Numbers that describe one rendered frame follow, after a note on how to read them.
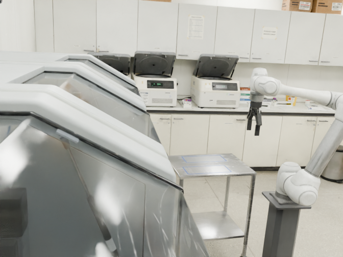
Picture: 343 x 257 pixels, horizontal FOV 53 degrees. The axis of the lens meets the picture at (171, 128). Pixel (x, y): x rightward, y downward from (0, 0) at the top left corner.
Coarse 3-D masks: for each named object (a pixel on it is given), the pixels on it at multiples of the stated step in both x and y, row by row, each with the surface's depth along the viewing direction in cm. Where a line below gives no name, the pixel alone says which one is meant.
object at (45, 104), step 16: (0, 96) 78; (16, 96) 79; (32, 96) 80; (48, 96) 85; (48, 112) 78; (64, 112) 80; (80, 112) 88; (80, 128) 80; (96, 128) 83; (112, 144) 82; (128, 144) 87; (144, 160) 85; (160, 160) 91
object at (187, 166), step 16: (176, 160) 276; (192, 160) 278; (208, 160) 280; (224, 160) 282; (240, 160) 285; (192, 176) 246; (208, 176) 250; (224, 176) 253; (224, 208) 312; (208, 224) 287; (224, 224) 288; (208, 240) 267; (240, 256) 279
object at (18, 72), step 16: (0, 64) 150; (16, 64) 153; (32, 64) 156; (48, 64) 159; (64, 64) 163; (0, 80) 104; (16, 80) 112; (96, 80) 162; (64, 96) 94; (128, 96) 167; (96, 112) 99; (112, 128) 95; (128, 128) 103; (144, 144) 98; (160, 144) 108
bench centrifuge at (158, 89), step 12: (144, 60) 449; (156, 60) 451; (168, 60) 453; (144, 72) 477; (156, 72) 479; (168, 72) 481; (144, 84) 432; (156, 84) 435; (168, 84) 438; (144, 96) 433; (156, 96) 435; (168, 96) 438
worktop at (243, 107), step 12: (156, 108) 436; (168, 108) 439; (180, 108) 442; (192, 108) 446; (204, 108) 450; (216, 108) 454; (228, 108) 459; (240, 108) 463; (276, 108) 477; (288, 108) 482; (300, 108) 487; (324, 108) 497
